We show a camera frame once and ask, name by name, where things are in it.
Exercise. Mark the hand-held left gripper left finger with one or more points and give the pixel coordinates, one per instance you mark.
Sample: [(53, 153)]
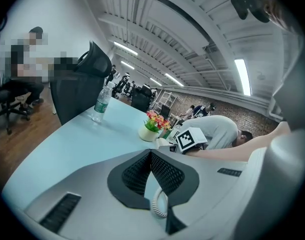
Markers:
[(117, 181)]

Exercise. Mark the long ceiling light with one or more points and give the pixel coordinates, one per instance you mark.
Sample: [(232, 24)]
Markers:
[(125, 48), (243, 76), (174, 79)]

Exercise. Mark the person's right forearm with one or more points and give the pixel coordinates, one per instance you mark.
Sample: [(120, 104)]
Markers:
[(232, 151)]

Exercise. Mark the white telephone base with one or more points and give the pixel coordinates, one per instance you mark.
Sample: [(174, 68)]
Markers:
[(162, 142)]

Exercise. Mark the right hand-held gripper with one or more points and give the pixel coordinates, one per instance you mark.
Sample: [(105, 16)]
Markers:
[(190, 139)]

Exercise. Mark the black head-mounted camera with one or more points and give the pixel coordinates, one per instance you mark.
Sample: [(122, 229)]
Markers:
[(252, 1)]

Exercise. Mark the black mesh office chair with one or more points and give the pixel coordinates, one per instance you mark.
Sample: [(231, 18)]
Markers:
[(77, 91)]

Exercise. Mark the clear plastic water bottle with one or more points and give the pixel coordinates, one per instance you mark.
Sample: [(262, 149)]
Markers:
[(100, 106)]

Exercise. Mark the white shelf rack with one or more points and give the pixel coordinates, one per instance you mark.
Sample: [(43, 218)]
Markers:
[(165, 100)]

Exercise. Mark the white pot of colourful flowers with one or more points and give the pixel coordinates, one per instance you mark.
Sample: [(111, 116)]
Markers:
[(151, 130)]

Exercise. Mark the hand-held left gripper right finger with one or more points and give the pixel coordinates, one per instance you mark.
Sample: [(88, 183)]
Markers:
[(187, 181)]

